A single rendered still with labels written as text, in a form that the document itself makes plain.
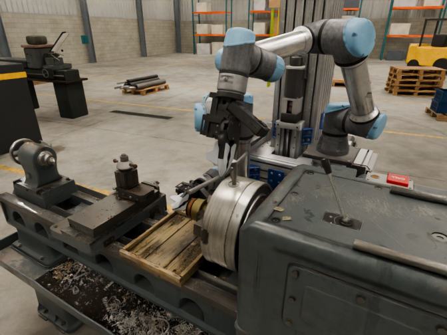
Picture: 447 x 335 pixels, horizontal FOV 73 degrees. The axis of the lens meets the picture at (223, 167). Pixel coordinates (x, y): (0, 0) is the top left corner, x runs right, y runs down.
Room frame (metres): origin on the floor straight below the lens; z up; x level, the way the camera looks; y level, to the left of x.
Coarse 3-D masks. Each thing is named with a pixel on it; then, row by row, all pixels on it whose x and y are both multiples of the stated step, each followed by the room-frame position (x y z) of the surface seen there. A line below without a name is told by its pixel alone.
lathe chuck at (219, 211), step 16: (240, 176) 0.95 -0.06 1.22; (224, 192) 0.83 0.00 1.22; (240, 192) 0.82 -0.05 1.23; (208, 208) 0.80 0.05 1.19; (224, 208) 0.78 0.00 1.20; (208, 224) 0.77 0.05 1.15; (224, 224) 0.75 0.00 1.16; (208, 240) 0.75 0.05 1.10; (224, 240) 0.73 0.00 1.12; (208, 256) 0.76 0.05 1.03; (224, 256) 0.72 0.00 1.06
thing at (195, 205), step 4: (192, 200) 0.96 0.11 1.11; (196, 200) 0.96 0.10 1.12; (200, 200) 0.95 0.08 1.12; (204, 200) 0.95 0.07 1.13; (188, 204) 0.95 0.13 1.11; (192, 204) 0.95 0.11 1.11; (196, 204) 0.94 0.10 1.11; (200, 204) 0.93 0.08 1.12; (204, 204) 0.94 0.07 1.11; (188, 208) 0.94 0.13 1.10; (192, 208) 0.93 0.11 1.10; (196, 208) 0.92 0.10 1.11; (200, 208) 0.92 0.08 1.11; (204, 208) 0.92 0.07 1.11; (188, 212) 0.93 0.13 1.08; (192, 212) 0.92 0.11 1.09; (196, 212) 0.92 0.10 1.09; (188, 216) 0.94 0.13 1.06; (192, 216) 0.92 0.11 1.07
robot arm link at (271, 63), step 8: (264, 56) 0.81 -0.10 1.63; (272, 56) 0.83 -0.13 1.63; (280, 56) 0.88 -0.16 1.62; (264, 64) 0.81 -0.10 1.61; (272, 64) 0.83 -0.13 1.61; (280, 64) 0.85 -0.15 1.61; (256, 72) 0.81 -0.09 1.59; (264, 72) 0.82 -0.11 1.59; (272, 72) 0.83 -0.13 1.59; (280, 72) 0.85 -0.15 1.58; (264, 80) 0.87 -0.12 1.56; (272, 80) 0.86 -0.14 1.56
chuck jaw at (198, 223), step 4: (200, 212) 0.90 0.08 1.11; (204, 212) 0.90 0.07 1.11; (196, 216) 0.89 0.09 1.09; (200, 216) 0.87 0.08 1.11; (196, 220) 0.86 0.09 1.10; (200, 220) 0.84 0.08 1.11; (196, 224) 0.81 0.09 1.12; (200, 224) 0.81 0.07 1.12; (196, 228) 0.80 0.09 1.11; (200, 228) 0.79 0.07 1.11; (196, 232) 0.80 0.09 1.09; (200, 232) 0.79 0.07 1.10; (204, 232) 0.77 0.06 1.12; (200, 236) 0.79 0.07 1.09; (204, 236) 0.77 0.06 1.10; (208, 236) 0.76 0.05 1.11; (204, 240) 0.76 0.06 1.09
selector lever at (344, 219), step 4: (328, 176) 0.68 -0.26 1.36; (332, 176) 0.67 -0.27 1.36; (332, 180) 0.67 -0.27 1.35; (332, 184) 0.66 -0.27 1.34; (336, 188) 0.66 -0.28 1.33; (336, 192) 0.65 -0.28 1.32; (336, 196) 0.65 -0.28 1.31; (340, 200) 0.65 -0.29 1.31; (340, 204) 0.64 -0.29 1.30; (340, 208) 0.64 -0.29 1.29; (344, 212) 0.63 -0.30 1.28; (344, 216) 0.62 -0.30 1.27; (340, 220) 0.63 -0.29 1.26; (344, 220) 0.62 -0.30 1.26; (348, 220) 0.62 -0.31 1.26; (344, 224) 0.61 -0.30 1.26; (348, 224) 0.61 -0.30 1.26; (352, 224) 0.61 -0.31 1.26
